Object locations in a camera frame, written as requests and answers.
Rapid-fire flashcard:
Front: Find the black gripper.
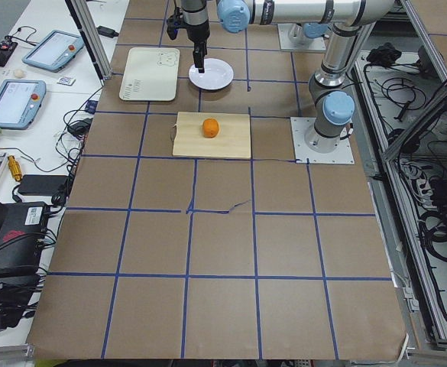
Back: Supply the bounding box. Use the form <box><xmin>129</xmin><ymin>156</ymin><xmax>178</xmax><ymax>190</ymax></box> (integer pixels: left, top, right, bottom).
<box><xmin>186</xmin><ymin>21</ymin><xmax>210</xmax><ymax>73</ymax></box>

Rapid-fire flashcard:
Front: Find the white round plate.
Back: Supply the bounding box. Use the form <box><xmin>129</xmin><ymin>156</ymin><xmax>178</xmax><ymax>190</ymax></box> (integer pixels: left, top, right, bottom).
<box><xmin>188</xmin><ymin>58</ymin><xmax>234</xmax><ymax>91</ymax></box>

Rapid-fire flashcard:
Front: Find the orange fruit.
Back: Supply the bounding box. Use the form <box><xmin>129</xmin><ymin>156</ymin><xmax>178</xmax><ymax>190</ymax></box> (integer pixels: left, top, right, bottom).
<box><xmin>202</xmin><ymin>118</ymin><xmax>220</xmax><ymax>138</ymax></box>

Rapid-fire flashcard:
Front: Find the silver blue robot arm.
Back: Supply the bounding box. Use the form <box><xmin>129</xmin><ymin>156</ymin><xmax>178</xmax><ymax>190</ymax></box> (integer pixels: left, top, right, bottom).
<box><xmin>167</xmin><ymin>0</ymin><xmax>393</xmax><ymax>92</ymax></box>

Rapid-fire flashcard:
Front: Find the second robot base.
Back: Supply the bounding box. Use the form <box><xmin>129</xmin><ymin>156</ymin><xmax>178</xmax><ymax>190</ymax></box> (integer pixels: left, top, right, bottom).
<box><xmin>278</xmin><ymin>23</ymin><xmax>329</xmax><ymax>54</ymax></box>

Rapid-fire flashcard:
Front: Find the cream bear tray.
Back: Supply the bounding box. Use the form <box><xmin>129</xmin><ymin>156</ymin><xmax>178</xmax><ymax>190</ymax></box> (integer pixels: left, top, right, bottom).
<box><xmin>119</xmin><ymin>47</ymin><xmax>180</xmax><ymax>102</ymax></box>

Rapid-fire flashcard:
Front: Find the wooden cutting board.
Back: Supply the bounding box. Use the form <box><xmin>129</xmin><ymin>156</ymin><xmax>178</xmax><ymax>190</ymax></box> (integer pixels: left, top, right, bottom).
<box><xmin>173</xmin><ymin>112</ymin><xmax>251</xmax><ymax>159</ymax></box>

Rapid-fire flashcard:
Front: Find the upper blue teach pendant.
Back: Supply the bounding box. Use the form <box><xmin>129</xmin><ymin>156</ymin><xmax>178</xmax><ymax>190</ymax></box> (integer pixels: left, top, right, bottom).
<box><xmin>22</xmin><ymin>30</ymin><xmax>84</xmax><ymax>72</ymax></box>

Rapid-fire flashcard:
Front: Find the blue teach pendant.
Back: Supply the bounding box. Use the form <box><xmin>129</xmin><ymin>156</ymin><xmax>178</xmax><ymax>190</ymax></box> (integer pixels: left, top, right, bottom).
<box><xmin>0</xmin><ymin>79</ymin><xmax>47</xmax><ymax>130</ymax></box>
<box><xmin>22</xmin><ymin>30</ymin><xmax>84</xmax><ymax>72</ymax></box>

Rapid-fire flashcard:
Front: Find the brown paper table cover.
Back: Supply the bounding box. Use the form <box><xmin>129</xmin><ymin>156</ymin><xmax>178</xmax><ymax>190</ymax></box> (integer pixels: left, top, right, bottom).
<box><xmin>28</xmin><ymin>0</ymin><xmax>447</xmax><ymax>361</ymax></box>

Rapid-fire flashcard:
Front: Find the lower blue teach pendant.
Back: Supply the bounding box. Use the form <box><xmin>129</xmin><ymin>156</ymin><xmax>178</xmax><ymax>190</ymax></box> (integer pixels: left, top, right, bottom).
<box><xmin>0</xmin><ymin>79</ymin><xmax>47</xmax><ymax>130</ymax></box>

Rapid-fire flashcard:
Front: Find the black power adapter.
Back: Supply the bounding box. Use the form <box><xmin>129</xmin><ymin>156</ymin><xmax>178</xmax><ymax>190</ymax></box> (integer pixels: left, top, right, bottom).
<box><xmin>18</xmin><ymin>174</ymin><xmax>67</xmax><ymax>196</ymax></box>

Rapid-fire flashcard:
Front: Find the gold metal cylinder tool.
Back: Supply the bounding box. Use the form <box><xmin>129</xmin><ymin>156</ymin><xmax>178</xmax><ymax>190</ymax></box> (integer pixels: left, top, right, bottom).
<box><xmin>8</xmin><ymin>155</ymin><xmax>23</xmax><ymax>182</ymax></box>

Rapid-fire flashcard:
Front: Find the black electronics box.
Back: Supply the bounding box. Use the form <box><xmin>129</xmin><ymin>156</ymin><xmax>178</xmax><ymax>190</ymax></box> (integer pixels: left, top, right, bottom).
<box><xmin>0</xmin><ymin>202</ymin><xmax>50</xmax><ymax>278</ymax></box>

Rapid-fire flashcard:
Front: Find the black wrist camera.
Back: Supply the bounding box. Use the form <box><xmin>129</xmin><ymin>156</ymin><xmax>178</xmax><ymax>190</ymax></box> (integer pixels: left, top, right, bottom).
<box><xmin>166</xmin><ymin>6</ymin><xmax>183</xmax><ymax>41</ymax></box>

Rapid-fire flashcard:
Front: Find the aluminium frame post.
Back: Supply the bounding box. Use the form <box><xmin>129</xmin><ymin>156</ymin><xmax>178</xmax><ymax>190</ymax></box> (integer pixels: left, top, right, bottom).
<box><xmin>65</xmin><ymin>0</ymin><xmax>112</xmax><ymax>81</ymax></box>

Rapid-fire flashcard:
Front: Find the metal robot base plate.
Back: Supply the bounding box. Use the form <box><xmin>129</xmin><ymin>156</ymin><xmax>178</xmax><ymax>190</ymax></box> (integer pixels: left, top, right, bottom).
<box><xmin>290</xmin><ymin>117</ymin><xmax>355</xmax><ymax>164</ymax></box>

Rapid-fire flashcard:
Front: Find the black cable bundle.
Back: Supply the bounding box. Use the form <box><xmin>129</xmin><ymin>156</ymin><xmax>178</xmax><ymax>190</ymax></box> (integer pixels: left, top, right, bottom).
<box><xmin>417</xmin><ymin>212</ymin><xmax>447</xmax><ymax>263</ymax></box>

